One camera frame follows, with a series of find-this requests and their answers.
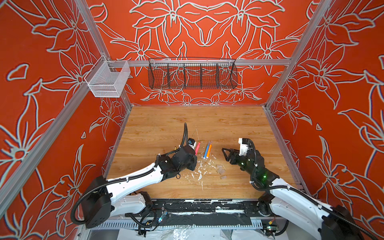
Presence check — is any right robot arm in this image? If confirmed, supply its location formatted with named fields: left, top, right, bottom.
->
left=222, top=138, right=376, bottom=240

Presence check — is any blue pen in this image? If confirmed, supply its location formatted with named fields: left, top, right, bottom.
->
left=203, top=141, right=211, bottom=159

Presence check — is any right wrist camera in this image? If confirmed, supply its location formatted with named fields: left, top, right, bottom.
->
left=239, top=138, right=249, bottom=156

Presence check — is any orange pen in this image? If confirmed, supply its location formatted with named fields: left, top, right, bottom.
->
left=205, top=141, right=213, bottom=159

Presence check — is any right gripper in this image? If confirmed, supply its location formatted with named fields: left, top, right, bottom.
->
left=221, top=147, right=258, bottom=180

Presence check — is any white wire basket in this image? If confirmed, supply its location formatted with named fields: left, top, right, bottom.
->
left=85, top=56, right=131, bottom=98

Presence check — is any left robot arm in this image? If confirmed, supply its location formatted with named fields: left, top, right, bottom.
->
left=70, top=125, right=197, bottom=229

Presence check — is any white cable duct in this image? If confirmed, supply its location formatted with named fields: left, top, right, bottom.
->
left=92, top=219, right=263, bottom=231

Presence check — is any black wire basket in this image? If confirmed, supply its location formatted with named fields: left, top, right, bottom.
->
left=148, top=57, right=238, bottom=90

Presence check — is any pink pen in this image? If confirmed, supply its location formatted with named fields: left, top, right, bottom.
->
left=195, top=142, right=201, bottom=155

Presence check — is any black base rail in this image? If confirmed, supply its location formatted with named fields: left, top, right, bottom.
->
left=133, top=199, right=286, bottom=227

